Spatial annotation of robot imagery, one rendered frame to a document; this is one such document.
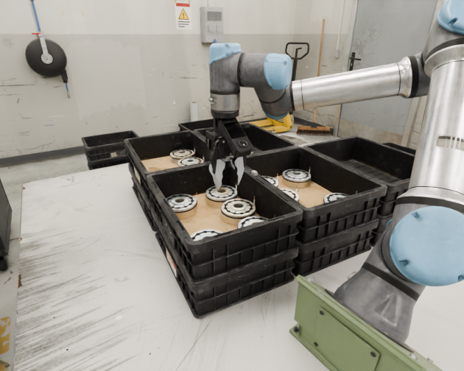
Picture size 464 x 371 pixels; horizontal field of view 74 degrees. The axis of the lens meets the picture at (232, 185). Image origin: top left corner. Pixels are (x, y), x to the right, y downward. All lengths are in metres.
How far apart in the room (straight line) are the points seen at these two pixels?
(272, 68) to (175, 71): 3.62
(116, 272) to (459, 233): 0.82
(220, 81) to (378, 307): 0.57
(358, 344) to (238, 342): 0.26
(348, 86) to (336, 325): 0.53
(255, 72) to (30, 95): 3.49
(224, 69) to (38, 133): 3.51
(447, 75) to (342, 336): 0.51
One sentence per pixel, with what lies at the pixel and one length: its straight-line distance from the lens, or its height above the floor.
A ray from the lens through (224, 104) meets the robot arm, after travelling 0.76.
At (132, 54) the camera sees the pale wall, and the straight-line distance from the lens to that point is 4.12.
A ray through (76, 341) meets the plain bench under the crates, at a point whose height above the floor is 0.70.
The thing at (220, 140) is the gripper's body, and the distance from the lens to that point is 0.78.
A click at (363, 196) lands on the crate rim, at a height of 0.92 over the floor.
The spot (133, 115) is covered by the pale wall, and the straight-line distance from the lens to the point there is 4.20.
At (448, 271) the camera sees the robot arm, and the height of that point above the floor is 1.01.
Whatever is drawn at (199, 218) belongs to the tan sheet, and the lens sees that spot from 0.91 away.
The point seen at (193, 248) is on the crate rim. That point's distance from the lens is 0.65.
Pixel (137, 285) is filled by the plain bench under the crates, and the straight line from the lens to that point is 0.92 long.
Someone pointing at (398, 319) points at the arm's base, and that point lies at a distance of 0.69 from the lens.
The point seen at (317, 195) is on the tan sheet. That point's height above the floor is 0.83.
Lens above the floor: 1.32
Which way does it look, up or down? 26 degrees down
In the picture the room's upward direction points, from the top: straight up
